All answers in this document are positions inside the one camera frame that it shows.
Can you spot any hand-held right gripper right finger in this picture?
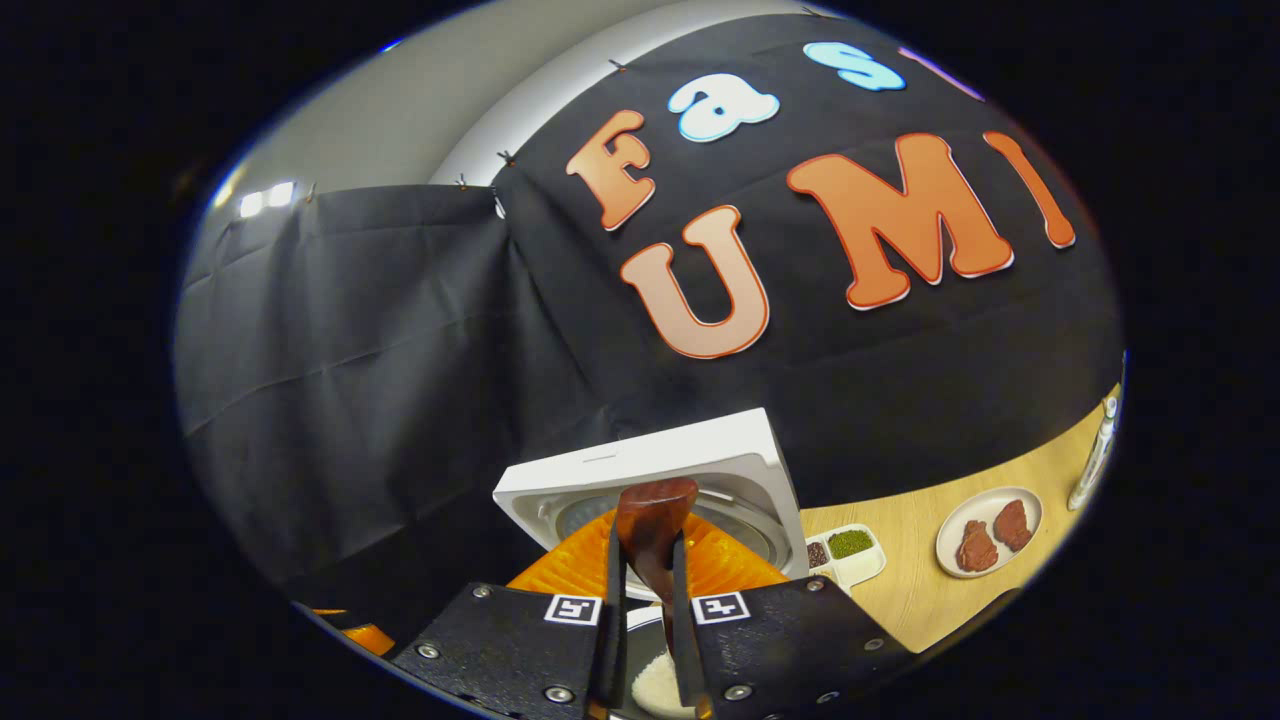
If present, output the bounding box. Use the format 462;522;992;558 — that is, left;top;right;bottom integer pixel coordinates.
670;512;916;720

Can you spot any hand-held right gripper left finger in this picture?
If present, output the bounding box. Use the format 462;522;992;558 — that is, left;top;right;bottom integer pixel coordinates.
388;510;627;720

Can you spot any white rice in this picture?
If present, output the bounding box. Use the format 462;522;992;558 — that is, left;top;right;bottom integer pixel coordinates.
631;650;693;719

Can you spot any brown wooden spoon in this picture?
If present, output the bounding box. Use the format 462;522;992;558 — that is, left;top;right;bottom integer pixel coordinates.
615;477;701;701

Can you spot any white rice cooker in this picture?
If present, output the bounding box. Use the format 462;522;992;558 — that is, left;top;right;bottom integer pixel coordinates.
493;407;811;641

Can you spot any white divided bean dish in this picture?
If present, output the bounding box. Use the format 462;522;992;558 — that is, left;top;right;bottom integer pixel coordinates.
806;523;887;591

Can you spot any black backdrop cloth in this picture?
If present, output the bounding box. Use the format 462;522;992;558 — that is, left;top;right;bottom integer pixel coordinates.
175;12;1126;641

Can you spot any red meat piece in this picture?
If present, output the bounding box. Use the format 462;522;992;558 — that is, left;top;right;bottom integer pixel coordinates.
956;520;999;573
993;499;1034;552

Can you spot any white round plate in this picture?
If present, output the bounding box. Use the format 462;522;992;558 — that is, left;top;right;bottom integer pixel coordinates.
936;486;1044;580

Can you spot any small ceiling light panel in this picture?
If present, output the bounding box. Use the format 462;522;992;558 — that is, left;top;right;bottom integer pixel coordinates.
238;180;297;219

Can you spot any white drink bottle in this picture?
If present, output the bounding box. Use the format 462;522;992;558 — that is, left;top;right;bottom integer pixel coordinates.
1066;395;1119;512

